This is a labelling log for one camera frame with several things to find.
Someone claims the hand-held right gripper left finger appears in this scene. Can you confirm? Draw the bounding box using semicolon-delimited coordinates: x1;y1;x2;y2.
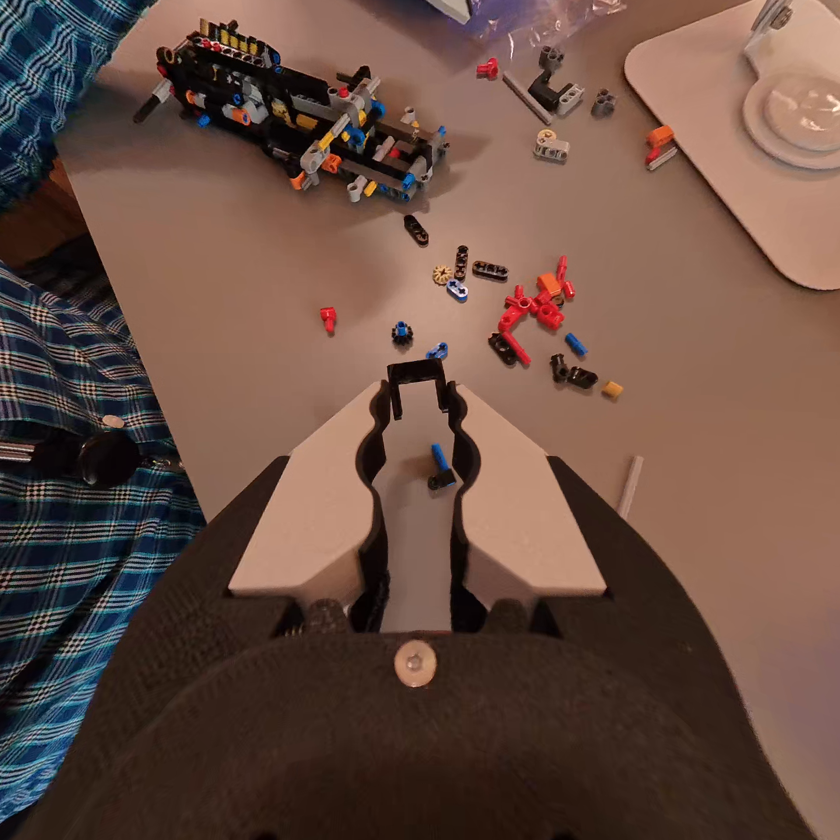
226;379;393;634

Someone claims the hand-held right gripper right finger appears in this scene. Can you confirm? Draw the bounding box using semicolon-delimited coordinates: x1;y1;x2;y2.
446;379;609;634

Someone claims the black U-shaped lego bracket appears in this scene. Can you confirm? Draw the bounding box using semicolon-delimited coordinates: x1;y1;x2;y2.
386;361;454;422

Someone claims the multicoloured lego vehicle chassis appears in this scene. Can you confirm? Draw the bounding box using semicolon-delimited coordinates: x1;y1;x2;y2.
133;18;452;201

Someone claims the person's left forearm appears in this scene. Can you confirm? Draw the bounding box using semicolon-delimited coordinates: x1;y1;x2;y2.
0;0;160;211

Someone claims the black lego connector with blue pin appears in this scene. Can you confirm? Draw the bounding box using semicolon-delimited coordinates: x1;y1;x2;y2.
427;443;458;492

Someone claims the white lego tube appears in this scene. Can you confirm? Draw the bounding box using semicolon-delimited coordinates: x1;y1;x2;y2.
617;455;645;519

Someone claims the black L-shaped lego piece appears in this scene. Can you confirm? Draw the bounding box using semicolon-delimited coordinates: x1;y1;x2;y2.
527;69;565;111

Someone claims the clear plastic bag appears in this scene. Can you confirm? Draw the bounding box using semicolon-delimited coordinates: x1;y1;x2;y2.
469;0;630;46

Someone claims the black badge reel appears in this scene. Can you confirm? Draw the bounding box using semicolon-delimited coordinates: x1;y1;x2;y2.
0;430;186;488

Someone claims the person's plaid shirt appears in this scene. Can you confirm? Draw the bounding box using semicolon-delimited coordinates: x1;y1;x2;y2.
0;259;207;805

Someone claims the white book stand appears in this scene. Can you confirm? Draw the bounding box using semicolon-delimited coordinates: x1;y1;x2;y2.
623;0;840;291

